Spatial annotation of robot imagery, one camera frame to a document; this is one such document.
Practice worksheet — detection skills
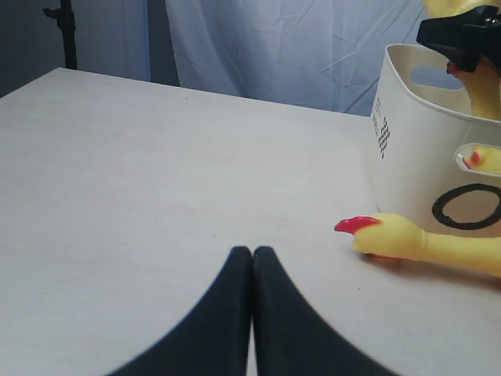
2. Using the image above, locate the black light stand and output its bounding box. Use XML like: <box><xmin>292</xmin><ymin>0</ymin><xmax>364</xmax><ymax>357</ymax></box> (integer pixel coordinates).
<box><xmin>42</xmin><ymin>0</ymin><xmax>77</xmax><ymax>70</ymax></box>

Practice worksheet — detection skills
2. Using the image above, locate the yellow rubber chicken with red band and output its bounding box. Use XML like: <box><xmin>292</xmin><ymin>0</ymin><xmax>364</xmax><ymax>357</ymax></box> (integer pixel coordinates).
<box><xmin>333</xmin><ymin>212</ymin><xmax>500</xmax><ymax>290</ymax></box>

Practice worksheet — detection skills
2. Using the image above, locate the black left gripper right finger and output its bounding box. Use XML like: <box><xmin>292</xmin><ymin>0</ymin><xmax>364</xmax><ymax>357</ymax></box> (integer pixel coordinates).
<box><xmin>253</xmin><ymin>246</ymin><xmax>394</xmax><ymax>375</ymax></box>

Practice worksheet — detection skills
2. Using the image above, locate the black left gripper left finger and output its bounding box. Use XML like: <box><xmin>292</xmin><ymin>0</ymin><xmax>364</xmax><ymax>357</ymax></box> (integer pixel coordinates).
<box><xmin>111</xmin><ymin>246</ymin><xmax>253</xmax><ymax>375</ymax></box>

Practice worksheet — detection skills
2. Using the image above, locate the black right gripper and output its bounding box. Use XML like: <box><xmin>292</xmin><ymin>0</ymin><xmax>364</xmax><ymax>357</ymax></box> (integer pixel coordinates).
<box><xmin>416</xmin><ymin>5</ymin><xmax>500</xmax><ymax>73</ymax></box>

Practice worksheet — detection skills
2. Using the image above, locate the white bin with O mark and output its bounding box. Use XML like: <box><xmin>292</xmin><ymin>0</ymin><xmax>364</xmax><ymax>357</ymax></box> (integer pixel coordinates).
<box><xmin>367</xmin><ymin>44</ymin><xmax>500</xmax><ymax>237</ymax></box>

